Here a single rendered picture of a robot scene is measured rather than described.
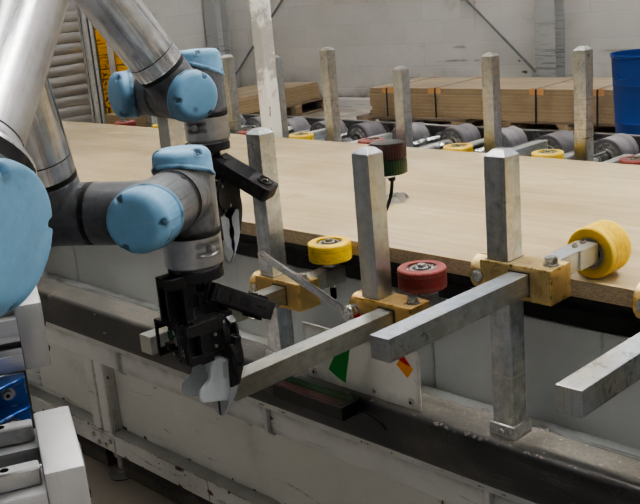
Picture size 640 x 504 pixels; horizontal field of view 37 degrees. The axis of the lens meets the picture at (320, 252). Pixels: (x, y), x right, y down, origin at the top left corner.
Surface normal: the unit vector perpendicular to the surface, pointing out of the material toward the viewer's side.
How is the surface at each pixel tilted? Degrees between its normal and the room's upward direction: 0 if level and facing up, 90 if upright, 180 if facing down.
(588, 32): 90
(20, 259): 95
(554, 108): 90
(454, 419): 0
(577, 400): 90
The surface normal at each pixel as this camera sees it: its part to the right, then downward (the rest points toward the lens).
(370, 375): -0.71, 0.25
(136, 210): -0.23, 0.29
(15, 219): 0.95, 0.10
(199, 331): 0.70, 0.14
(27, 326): 0.34, 0.22
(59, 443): -0.08, -0.96
